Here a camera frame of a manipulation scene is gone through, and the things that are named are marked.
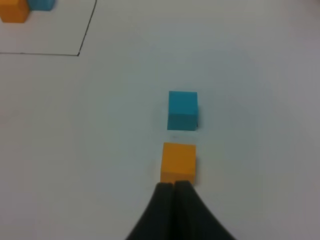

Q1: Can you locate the template blue cube block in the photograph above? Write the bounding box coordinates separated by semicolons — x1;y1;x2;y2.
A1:
27;0;56;11

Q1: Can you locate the template orange cube block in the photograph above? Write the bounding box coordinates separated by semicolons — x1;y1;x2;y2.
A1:
0;0;30;23

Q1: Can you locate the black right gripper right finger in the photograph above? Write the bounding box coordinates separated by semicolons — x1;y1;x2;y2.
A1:
173;181;234;240

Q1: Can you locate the loose blue cube block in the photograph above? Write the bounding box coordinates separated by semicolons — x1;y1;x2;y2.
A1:
167;91;199;131

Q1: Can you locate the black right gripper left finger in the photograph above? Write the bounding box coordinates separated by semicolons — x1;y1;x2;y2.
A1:
127;183;174;240

